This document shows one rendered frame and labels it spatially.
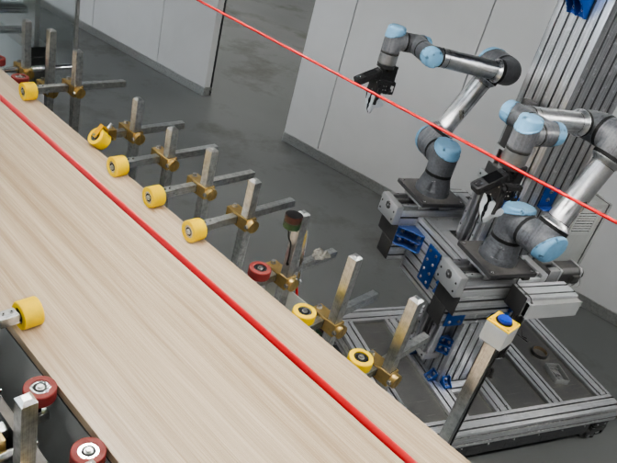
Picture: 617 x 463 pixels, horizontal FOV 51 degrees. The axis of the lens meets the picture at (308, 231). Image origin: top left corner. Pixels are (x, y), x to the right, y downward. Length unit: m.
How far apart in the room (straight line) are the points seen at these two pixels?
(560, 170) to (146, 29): 4.77
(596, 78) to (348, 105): 2.88
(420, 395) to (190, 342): 1.44
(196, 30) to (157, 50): 0.58
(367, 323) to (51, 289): 1.77
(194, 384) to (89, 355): 0.29
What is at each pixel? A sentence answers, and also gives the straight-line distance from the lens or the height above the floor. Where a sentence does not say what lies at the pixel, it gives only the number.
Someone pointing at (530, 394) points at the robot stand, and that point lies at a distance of 3.41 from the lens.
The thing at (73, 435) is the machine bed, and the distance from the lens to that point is 1.89.
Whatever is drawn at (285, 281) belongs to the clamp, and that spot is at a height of 0.86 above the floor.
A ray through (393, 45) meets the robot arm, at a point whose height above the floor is 1.60.
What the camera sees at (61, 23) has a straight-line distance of 4.09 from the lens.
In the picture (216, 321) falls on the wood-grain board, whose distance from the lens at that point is 2.01.
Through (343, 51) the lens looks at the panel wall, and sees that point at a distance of 5.16.
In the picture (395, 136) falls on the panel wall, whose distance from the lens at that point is 4.99.
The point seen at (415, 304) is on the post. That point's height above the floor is 1.10.
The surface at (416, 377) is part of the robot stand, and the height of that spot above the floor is 0.21.
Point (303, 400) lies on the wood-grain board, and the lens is 1.84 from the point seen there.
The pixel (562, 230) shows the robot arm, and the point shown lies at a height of 1.28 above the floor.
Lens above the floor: 2.18
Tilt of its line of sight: 30 degrees down
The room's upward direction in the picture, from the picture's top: 16 degrees clockwise
